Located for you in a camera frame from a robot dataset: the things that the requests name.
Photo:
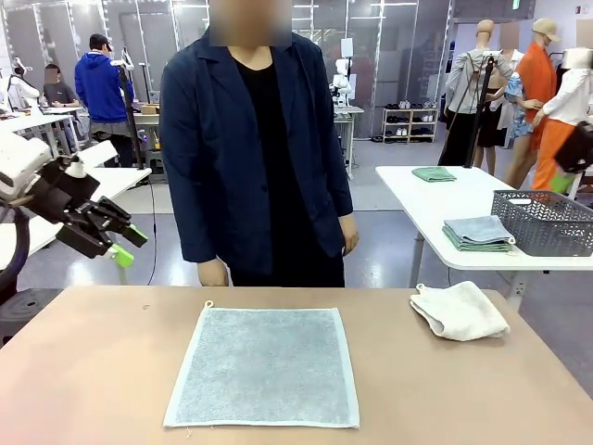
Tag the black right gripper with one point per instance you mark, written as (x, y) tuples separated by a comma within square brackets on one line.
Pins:
[(579, 148)]

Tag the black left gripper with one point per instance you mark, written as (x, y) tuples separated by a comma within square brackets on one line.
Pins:
[(69, 208)]

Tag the grey plastic lattice basket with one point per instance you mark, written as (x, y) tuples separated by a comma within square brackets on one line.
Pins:
[(546, 222)]

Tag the white terry towel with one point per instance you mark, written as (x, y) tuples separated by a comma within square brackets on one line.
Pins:
[(461, 313)]

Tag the pale blue terry towel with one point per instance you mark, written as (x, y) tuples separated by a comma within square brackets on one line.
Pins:
[(261, 366)]

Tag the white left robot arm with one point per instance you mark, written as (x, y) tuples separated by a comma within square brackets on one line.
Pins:
[(18, 162)]

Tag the person's right forearm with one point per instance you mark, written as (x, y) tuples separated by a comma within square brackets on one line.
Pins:
[(199, 232)]

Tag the person's left forearm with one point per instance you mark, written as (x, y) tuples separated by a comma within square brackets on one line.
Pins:
[(336, 199)]

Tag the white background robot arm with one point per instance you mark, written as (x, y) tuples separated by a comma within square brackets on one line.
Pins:
[(343, 79), (21, 88)]

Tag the person's right hand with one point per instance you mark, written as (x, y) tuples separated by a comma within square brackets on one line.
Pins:
[(214, 274)]

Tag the person's left hand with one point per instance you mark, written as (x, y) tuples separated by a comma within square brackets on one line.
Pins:
[(350, 234)]

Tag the white metal rack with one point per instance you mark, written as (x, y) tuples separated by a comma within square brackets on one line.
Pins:
[(584, 185)]

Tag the white table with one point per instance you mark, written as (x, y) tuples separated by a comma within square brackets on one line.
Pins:
[(125, 178), (440, 199)]

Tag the grey plastic step stool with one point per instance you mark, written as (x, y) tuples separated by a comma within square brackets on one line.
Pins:
[(155, 160)]

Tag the mannequin in blue floral shirt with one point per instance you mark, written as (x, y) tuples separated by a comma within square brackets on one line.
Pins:
[(516, 97)]

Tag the blue-grey folded towel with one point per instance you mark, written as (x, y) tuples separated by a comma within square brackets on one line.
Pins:
[(477, 229)]

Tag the mannequin in orange jacket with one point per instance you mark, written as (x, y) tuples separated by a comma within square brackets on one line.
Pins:
[(537, 79)]

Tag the clothes rack with dark garments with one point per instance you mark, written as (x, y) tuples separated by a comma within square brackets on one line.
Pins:
[(563, 67)]

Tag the black round stool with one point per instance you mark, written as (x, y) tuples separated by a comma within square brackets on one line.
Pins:
[(28, 308)]

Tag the grey workbench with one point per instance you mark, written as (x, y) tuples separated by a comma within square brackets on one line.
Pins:
[(148, 119)]

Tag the cardboard box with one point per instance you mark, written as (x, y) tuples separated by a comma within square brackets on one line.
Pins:
[(149, 109)]

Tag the person in navy jacket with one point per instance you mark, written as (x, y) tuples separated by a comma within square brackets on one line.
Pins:
[(218, 139)]

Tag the mannequin in grey hoodie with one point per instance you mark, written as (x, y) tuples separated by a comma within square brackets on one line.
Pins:
[(468, 79)]

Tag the white desk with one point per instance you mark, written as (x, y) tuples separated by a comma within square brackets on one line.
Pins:
[(28, 121)]

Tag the person in blue hoodie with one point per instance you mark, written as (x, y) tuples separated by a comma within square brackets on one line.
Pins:
[(99, 88)]

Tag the person in grey t-shirt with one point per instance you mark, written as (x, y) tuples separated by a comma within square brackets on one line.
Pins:
[(53, 92)]

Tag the wooden shoe rack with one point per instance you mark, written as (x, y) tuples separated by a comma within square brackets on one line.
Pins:
[(410, 125)]

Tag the white rectangular panel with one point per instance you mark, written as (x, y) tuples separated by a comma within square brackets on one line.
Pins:
[(347, 47)]

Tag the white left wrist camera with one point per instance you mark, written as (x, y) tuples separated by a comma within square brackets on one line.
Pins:
[(75, 168)]

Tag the black camera tripod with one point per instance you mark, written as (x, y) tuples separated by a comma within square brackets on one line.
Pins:
[(484, 88), (127, 102)]

